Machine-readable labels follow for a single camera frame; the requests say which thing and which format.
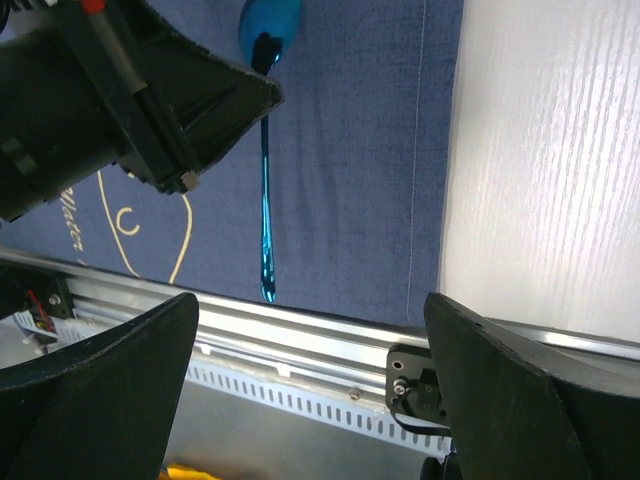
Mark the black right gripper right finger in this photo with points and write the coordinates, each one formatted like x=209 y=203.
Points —
x=519 y=409

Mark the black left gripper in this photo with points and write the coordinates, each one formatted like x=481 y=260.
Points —
x=72 y=82

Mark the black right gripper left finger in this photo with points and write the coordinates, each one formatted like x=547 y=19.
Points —
x=102 y=408

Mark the blue metallic spoon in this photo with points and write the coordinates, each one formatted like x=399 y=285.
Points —
x=266 y=30

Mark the blue cloth placemat with fish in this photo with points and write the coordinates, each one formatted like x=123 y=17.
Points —
x=358 y=169

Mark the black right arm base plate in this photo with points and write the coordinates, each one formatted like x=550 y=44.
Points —
x=412 y=391

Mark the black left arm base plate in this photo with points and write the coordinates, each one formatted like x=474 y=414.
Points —
x=35 y=299

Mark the aluminium front rail frame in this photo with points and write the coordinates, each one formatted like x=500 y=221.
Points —
x=319 y=353

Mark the perforated grey cable duct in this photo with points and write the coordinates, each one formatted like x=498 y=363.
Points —
x=353 y=415

